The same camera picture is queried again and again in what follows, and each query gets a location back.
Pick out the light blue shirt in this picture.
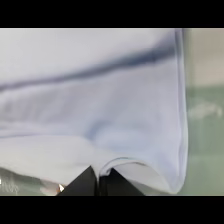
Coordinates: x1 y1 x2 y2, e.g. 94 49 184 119
0 28 190 197

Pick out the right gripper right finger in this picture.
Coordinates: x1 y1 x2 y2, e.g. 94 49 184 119
98 167 146 197

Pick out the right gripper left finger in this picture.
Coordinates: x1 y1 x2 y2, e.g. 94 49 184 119
56 165 99 197

